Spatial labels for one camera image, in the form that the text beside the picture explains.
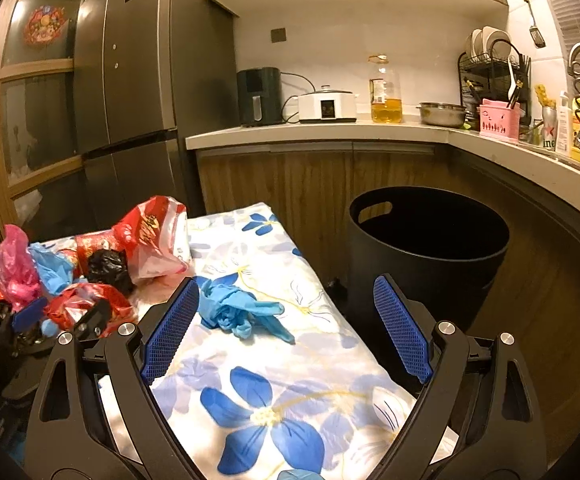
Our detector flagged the hanging slotted spatula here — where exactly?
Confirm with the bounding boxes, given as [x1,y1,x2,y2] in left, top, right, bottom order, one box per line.
[517,0,546,50]

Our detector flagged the white electric cooker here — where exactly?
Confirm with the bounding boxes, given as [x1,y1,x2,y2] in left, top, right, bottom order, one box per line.
[297,85,359,124]

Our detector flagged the blue rubber glove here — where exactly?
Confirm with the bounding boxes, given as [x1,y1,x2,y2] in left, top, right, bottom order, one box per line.
[197,276,295,345]

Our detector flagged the grey kitchen countertop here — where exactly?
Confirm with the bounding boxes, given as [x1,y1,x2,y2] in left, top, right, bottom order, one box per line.
[186,112,580,221]

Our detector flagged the pink utensil basket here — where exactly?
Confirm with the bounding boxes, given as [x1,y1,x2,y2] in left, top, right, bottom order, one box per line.
[477,100,521,138]

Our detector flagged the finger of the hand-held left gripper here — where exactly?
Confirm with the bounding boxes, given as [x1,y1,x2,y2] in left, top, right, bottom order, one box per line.
[0,296,51,346]
[70,299,116,343]

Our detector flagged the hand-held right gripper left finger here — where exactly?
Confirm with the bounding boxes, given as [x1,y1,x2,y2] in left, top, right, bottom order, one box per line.
[24,276,205,480]

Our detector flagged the pink plastic bag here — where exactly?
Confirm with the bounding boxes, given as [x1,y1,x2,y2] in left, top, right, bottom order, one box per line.
[0,225,43,311]

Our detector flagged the black dish rack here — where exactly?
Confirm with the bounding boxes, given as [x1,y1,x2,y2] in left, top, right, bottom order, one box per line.
[458,40,531,116]

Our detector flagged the red wrapper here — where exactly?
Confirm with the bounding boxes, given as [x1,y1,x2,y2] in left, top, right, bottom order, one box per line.
[45,282,136,336]

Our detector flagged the blue plastic bag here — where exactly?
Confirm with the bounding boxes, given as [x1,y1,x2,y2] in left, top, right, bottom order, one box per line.
[29,242,76,296]

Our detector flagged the white plate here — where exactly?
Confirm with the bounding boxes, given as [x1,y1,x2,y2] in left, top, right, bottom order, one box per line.
[484,29,513,58]
[466,29,485,61]

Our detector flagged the steel bowl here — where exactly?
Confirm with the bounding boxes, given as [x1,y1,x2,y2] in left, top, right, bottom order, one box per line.
[416,102,468,128]

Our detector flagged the black plastic bin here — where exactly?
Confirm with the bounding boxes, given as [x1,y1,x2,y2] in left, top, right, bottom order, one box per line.
[346,186,511,396]

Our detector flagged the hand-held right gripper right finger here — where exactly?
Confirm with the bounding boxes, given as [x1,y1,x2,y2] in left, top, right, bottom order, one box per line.
[372,274,550,480]

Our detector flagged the red floral door decoration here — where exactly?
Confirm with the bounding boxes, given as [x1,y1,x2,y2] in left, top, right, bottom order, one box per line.
[24,4,68,46]

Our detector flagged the white bottle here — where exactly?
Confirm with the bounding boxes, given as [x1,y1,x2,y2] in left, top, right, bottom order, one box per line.
[556,91,573,156]

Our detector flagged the power cable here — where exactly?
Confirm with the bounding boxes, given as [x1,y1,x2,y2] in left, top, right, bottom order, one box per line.
[281,72,315,124]

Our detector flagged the dark steel refrigerator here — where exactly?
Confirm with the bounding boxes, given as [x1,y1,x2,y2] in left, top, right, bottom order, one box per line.
[72,0,235,233]

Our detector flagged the red plastic bag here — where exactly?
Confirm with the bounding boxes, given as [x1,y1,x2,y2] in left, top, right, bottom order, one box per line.
[112,195,193,281]

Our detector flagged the wooden glass door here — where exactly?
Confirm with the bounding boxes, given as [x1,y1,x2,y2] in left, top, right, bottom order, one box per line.
[0,0,121,241]

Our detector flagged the wooden base cabinets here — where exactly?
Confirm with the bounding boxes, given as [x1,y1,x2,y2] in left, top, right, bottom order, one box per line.
[196,142,580,411]

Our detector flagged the drink can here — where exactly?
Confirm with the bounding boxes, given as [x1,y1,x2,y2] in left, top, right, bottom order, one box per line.
[540,107,559,150]

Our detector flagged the black plastic bag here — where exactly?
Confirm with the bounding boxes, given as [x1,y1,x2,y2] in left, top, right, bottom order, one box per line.
[87,249,136,296]

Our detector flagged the black air fryer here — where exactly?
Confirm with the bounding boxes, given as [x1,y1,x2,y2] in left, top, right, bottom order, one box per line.
[236,66,285,127]

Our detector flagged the cooking oil bottle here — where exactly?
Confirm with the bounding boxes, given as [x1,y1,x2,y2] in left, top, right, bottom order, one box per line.
[368,55,403,125]

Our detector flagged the floral tablecloth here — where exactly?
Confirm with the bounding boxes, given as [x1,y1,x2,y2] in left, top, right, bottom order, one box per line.
[35,202,460,480]

